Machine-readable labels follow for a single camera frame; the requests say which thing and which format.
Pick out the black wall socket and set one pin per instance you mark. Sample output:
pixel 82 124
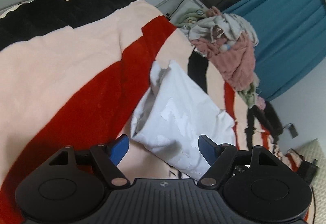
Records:
pixel 292 130

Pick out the right blue curtain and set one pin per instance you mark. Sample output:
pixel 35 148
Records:
pixel 291 37

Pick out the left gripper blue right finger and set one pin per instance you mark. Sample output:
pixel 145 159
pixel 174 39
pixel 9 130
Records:
pixel 220 159

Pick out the striped fleece blanket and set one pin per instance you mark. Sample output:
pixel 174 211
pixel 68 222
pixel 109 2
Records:
pixel 72 74

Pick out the black armchair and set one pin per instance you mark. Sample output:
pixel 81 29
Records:
pixel 267 118

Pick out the beige quilted pillow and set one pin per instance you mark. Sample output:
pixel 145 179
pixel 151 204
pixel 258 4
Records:
pixel 311 151

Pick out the white t-shirt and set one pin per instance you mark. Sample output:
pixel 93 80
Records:
pixel 172 115

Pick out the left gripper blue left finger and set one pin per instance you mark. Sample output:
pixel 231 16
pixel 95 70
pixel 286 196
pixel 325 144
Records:
pixel 105 160

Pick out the grey white hoodie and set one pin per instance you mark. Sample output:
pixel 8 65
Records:
pixel 229 25

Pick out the pink small garment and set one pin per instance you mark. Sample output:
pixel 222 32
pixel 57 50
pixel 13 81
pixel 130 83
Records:
pixel 260 103

